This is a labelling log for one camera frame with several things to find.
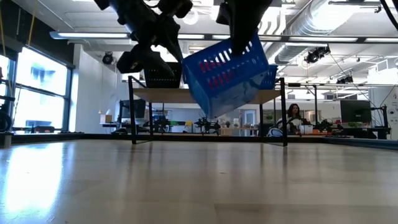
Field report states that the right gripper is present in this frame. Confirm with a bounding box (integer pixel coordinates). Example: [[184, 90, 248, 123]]
[[216, 0, 274, 56]]

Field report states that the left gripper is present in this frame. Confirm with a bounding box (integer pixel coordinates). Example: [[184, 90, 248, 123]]
[[110, 0, 184, 78]]

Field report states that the black slotted plastic basket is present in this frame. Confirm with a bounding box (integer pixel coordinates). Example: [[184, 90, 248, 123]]
[[143, 61, 183, 89]]

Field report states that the wooden shelf with black legs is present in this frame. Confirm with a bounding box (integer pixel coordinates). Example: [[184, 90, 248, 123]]
[[127, 76, 289, 147]]

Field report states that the small dark monitor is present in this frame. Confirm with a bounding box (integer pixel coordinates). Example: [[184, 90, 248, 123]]
[[119, 99, 147, 119]]

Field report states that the overhead light bar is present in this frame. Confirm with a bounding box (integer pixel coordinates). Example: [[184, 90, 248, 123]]
[[49, 30, 398, 44]]

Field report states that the person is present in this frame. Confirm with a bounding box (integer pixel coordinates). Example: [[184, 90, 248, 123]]
[[285, 103, 304, 135]]

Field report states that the large dark monitor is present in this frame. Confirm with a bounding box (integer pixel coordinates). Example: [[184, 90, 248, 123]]
[[340, 99, 372, 124]]

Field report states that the large window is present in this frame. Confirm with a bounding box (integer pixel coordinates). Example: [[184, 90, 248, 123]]
[[0, 46, 74, 134]]

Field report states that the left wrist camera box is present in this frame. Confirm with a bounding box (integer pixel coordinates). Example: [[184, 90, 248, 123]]
[[157, 0, 194, 19]]

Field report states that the silver ventilation duct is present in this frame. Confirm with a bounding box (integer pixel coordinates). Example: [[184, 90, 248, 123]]
[[275, 0, 354, 65]]

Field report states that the black table edge frame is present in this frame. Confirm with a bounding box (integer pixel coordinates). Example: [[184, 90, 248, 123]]
[[0, 132, 398, 150]]

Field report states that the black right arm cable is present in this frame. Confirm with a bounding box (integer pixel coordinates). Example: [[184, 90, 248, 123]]
[[379, 0, 398, 32]]

